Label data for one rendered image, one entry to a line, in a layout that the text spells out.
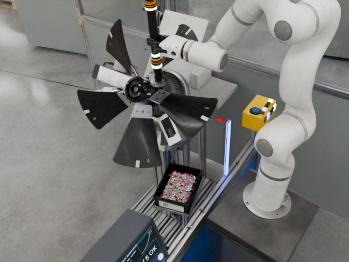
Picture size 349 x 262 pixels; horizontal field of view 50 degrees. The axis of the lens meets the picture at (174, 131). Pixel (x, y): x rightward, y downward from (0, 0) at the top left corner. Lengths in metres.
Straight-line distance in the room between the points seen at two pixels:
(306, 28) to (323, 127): 1.34
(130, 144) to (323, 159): 1.25
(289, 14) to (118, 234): 0.77
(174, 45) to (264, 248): 0.81
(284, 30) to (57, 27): 3.64
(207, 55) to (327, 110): 1.03
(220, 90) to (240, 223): 1.02
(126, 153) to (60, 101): 2.21
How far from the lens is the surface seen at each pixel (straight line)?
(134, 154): 1.73
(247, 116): 1.79
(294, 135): 1.24
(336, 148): 2.38
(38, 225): 2.87
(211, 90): 2.27
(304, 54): 1.14
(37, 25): 4.64
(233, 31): 1.25
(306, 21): 1.03
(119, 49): 1.84
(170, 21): 2.01
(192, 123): 1.58
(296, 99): 1.18
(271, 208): 1.51
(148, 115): 1.75
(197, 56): 1.40
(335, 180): 2.55
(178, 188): 1.74
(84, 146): 3.28
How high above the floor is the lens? 2.20
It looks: 42 degrees down
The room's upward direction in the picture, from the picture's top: 4 degrees counter-clockwise
